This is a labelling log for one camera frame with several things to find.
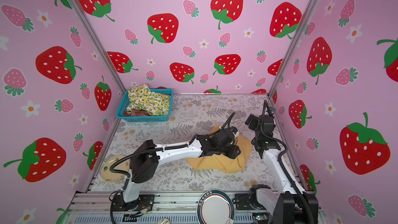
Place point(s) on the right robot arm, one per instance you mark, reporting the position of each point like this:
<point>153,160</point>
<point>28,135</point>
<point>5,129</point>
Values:
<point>293,205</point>

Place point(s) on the aluminium frame post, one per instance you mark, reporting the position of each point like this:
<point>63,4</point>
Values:
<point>96,42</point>
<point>306,17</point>

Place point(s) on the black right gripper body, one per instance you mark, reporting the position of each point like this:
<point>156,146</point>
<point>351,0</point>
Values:
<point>254,125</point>

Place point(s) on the lemon print skirt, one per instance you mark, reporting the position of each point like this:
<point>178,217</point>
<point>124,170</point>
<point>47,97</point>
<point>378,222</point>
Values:
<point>142,98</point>

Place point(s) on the teal plastic basket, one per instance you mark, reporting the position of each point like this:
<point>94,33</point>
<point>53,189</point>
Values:
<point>125,102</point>

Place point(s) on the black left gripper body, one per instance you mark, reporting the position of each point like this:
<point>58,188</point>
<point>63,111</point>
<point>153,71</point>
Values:
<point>229,150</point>

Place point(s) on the aluminium frame post left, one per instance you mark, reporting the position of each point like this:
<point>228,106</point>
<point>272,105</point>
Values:
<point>96,42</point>

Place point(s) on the aluminium frame post right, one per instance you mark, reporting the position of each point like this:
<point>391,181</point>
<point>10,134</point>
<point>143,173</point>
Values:
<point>306,17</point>

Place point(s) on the yellow skirt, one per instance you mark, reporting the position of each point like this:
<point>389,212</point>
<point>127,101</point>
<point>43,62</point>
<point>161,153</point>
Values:
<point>210,160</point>

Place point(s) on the white plate green rim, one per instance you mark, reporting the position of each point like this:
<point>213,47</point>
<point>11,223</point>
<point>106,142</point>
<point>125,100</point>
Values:
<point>215,207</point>

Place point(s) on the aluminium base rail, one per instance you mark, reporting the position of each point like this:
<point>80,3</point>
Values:
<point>180,207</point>

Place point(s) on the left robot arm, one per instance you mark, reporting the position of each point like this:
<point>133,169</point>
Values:
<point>141,166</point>

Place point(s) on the red plaid skirt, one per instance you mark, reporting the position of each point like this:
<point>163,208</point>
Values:
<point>135,113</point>

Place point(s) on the white chocolate drizzled donut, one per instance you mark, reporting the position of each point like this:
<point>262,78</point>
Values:
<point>164,221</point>

